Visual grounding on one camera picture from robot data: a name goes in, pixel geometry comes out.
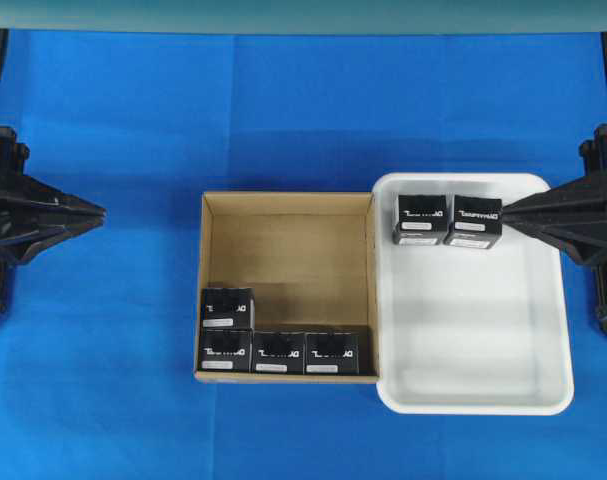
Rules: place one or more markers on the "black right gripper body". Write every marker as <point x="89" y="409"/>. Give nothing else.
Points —
<point x="594" y="155"/>

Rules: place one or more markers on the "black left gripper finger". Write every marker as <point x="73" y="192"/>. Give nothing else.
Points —
<point x="64" y="233"/>
<point x="43" y="195"/>

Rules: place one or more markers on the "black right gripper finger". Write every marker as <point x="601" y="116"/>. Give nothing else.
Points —
<point x="564" y="199"/>
<point x="580" y="252"/>

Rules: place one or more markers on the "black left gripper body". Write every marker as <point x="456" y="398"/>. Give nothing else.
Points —
<point x="17" y="229"/>

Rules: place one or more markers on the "black box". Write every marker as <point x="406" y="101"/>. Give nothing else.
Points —
<point x="225" y="350"/>
<point x="331" y="353"/>
<point x="228" y="308"/>
<point x="420" y="220"/>
<point x="475" y="222"/>
<point x="278" y="352"/>

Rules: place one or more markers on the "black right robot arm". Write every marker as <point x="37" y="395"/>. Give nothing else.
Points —
<point x="573" y="217"/>

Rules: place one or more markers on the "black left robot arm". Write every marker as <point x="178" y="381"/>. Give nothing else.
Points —
<point x="34" y="216"/>

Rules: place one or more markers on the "brown cardboard box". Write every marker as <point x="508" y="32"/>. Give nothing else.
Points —
<point x="309" y="258"/>

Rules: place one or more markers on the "white plastic tray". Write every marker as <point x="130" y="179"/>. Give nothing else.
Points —
<point x="470" y="331"/>

